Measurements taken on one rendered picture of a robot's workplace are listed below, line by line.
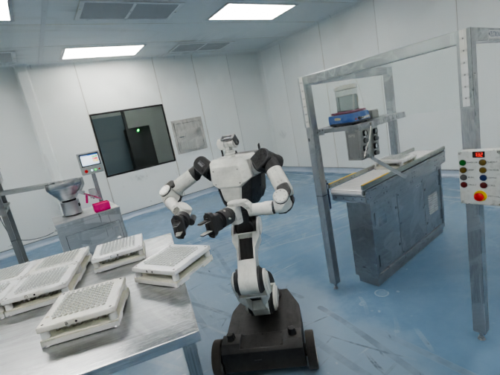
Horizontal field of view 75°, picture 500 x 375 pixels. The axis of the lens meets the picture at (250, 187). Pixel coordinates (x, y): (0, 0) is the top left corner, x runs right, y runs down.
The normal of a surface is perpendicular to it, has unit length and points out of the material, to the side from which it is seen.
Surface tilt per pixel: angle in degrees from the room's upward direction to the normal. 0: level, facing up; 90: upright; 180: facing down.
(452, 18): 90
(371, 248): 90
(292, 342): 46
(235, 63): 90
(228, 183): 90
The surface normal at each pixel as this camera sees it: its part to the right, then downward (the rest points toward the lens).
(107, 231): 0.54, 0.07
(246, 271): -0.21, -0.64
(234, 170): -0.47, 0.27
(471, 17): -0.81, 0.27
